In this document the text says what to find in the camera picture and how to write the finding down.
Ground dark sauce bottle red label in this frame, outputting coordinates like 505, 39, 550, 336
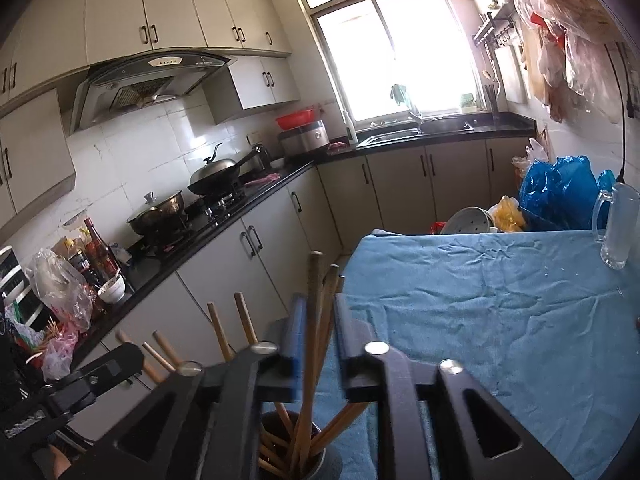
82, 217, 121, 282

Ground white perforated steamer plate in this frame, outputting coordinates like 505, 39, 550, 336
441, 206, 496, 235

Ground pink white plastic bag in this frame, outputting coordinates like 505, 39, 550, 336
40, 330, 79, 381

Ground bundle of chopsticks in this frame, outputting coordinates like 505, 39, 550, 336
116, 266, 372, 480

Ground clear glass mug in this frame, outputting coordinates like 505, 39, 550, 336
591, 182, 636, 270

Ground red plastic basin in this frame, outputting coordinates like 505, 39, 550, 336
275, 107, 319, 131

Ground light wooden chopstick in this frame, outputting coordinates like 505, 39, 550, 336
287, 251, 325, 480

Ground steel kitchen sink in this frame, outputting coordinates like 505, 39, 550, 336
359, 116, 476, 147

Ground black cable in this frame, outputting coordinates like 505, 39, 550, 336
602, 42, 632, 183

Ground wall holder with dark chopsticks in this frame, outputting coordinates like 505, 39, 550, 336
482, 82, 502, 122

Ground hanging plastic bags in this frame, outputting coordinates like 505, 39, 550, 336
509, 0, 632, 124

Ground person's left hand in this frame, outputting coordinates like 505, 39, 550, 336
31, 446, 76, 480

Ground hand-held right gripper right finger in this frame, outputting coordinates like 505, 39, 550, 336
332, 294, 576, 480

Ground white upper kitchen cabinets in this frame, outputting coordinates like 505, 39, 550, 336
0, 0, 302, 217

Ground grey range hood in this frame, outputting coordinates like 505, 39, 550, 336
70, 50, 238, 133

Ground black kitchen countertop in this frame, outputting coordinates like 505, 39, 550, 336
65, 115, 537, 358

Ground kitchen window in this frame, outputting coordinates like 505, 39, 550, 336
292, 0, 486, 127

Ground blue plastic bag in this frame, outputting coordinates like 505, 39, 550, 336
518, 156, 617, 231

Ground black perforated chopstick holder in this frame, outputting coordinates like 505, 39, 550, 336
257, 410, 346, 480

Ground white lower kitchen cabinets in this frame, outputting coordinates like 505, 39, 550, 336
65, 137, 537, 443

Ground white black striped box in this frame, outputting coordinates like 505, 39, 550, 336
0, 245, 44, 331

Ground steel pot with lid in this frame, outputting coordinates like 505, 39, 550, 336
126, 190, 187, 237

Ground yellow plastic bag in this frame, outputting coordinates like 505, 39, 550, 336
487, 196, 527, 233

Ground steel rice cooker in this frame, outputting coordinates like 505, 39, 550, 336
277, 120, 331, 157

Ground white hanging cutting board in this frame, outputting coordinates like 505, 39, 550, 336
492, 45, 529, 107

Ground metal wall rack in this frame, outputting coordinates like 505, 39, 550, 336
472, 2, 519, 50

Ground white bowl with spoon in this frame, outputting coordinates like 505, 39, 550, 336
97, 271, 127, 306

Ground black gas stove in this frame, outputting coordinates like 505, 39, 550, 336
127, 187, 262, 257

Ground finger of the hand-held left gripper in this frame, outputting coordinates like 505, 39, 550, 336
47, 342, 147, 413

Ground clear plastic bag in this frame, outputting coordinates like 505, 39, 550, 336
31, 249, 94, 333

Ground black wok with lid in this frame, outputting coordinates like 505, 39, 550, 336
187, 142, 265, 196

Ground white kitchen cabinets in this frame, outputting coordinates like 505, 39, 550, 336
65, 137, 537, 443
0, 0, 302, 217

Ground blue towel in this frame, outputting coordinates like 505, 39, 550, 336
300, 229, 640, 480

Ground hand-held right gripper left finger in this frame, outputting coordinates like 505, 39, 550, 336
70, 294, 308, 480

